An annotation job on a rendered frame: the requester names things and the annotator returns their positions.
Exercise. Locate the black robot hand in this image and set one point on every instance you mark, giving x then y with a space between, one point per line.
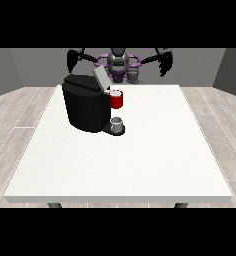
72 60
166 61

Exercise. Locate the pale grey machine lid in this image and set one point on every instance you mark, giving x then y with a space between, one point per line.
101 77

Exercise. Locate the small grey coffee pod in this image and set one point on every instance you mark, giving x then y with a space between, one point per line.
132 76

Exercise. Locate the black coffee machine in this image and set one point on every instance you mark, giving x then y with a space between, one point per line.
85 106

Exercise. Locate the red pod holder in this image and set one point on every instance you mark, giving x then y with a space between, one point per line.
116 101

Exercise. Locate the grey robot trunk purple rings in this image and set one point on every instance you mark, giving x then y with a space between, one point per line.
117 65

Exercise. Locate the small grey cup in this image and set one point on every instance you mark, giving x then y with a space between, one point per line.
116 124

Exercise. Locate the dark table leg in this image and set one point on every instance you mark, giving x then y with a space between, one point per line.
181 205
54 205

